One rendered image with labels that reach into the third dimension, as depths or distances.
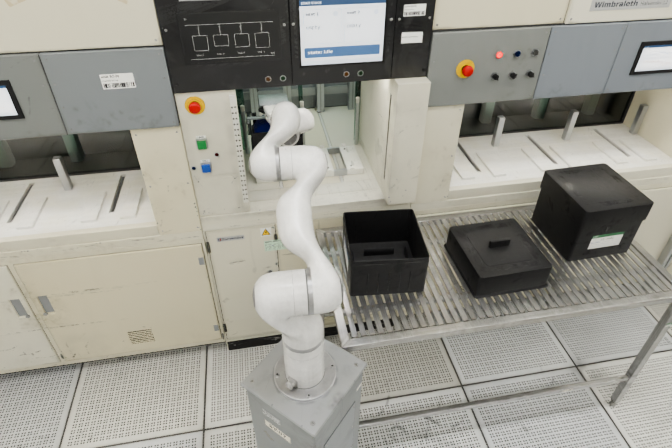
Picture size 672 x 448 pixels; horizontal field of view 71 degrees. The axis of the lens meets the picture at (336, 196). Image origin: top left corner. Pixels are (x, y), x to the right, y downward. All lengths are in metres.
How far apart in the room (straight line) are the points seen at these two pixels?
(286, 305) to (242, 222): 0.82
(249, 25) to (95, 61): 0.49
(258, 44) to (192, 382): 1.62
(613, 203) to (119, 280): 1.98
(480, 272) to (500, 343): 0.99
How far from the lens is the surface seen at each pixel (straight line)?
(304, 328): 1.33
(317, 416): 1.49
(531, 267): 1.85
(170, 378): 2.57
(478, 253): 1.84
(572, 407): 2.62
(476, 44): 1.81
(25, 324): 2.52
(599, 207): 1.98
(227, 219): 1.97
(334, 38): 1.65
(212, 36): 1.62
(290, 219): 1.29
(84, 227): 2.12
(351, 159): 2.20
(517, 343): 2.74
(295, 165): 1.37
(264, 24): 1.61
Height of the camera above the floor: 2.07
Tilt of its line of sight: 36 degrees down
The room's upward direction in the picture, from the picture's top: straight up
